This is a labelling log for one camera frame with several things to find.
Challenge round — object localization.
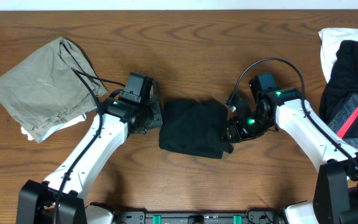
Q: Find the right black cable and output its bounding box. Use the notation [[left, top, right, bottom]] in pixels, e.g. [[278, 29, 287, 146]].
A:
[[225, 57, 358, 194]]

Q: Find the black grey red garment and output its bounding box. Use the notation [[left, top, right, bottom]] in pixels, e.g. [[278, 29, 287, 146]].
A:
[[319, 40, 358, 149]]

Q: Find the folded olive green garment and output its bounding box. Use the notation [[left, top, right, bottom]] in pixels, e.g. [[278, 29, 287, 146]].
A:
[[0, 37, 107, 142]]

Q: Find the black cable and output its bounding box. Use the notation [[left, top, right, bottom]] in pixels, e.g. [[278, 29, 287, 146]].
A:
[[225, 57, 358, 194], [53, 67, 127, 224]]

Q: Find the left black cable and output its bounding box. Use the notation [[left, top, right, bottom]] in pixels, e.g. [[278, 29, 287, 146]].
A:
[[53, 67, 127, 224]]

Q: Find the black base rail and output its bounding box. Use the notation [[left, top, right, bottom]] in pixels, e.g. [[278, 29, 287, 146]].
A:
[[85, 211, 287, 224]]

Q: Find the white garment under olive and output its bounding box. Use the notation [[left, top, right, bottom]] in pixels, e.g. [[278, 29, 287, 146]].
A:
[[21, 113, 87, 142]]

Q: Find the white garment on right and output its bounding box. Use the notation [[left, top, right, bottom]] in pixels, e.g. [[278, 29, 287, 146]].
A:
[[318, 28, 358, 83]]

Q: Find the black Sydrogen polo shirt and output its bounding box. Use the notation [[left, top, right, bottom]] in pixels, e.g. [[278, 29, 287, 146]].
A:
[[159, 99, 234, 159]]

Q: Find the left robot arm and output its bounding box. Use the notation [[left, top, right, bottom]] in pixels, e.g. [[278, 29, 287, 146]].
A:
[[16, 97, 163, 223]]

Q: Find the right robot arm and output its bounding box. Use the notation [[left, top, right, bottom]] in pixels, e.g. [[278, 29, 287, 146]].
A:
[[226, 87, 358, 223]]

